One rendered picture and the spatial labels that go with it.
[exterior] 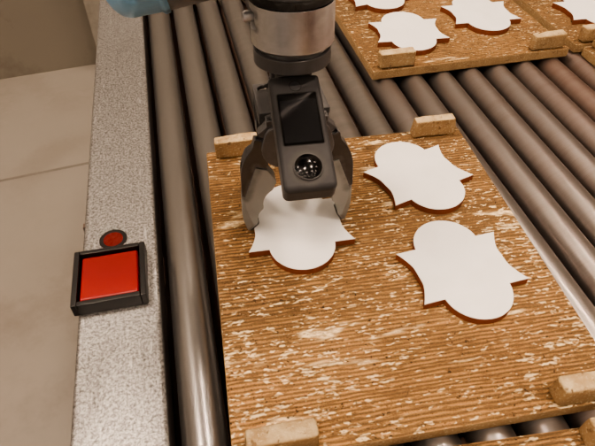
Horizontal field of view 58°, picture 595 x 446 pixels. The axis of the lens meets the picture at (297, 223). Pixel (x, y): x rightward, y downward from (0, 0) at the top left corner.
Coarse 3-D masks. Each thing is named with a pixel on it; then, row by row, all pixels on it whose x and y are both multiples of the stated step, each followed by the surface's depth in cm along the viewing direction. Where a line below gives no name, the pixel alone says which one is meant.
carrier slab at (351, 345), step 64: (384, 192) 66; (384, 256) 59; (512, 256) 59; (256, 320) 53; (320, 320) 53; (384, 320) 53; (448, 320) 53; (512, 320) 53; (576, 320) 53; (256, 384) 48; (320, 384) 48; (384, 384) 48; (448, 384) 48; (512, 384) 48
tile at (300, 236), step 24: (264, 216) 62; (288, 216) 62; (312, 216) 62; (336, 216) 62; (264, 240) 59; (288, 240) 59; (312, 240) 59; (336, 240) 59; (288, 264) 57; (312, 264) 57
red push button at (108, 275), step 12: (132, 252) 60; (84, 264) 59; (96, 264) 59; (108, 264) 59; (120, 264) 59; (132, 264) 59; (84, 276) 58; (96, 276) 58; (108, 276) 58; (120, 276) 58; (132, 276) 58; (84, 288) 56; (96, 288) 56; (108, 288) 56; (120, 288) 56; (132, 288) 56; (84, 300) 55
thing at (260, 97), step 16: (256, 48) 48; (256, 64) 49; (272, 64) 47; (288, 64) 46; (304, 64) 47; (320, 64) 48; (256, 96) 54; (256, 112) 56; (256, 128) 58; (272, 128) 51; (272, 144) 52; (272, 160) 53
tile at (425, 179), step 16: (384, 144) 71; (400, 144) 71; (384, 160) 69; (400, 160) 69; (416, 160) 69; (432, 160) 69; (368, 176) 67; (384, 176) 66; (400, 176) 66; (416, 176) 66; (432, 176) 66; (448, 176) 66; (464, 176) 66; (400, 192) 64; (416, 192) 64; (432, 192) 64; (448, 192) 64; (464, 192) 64; (416, 208) 64; (432, 208) 63; (448, 208) 63
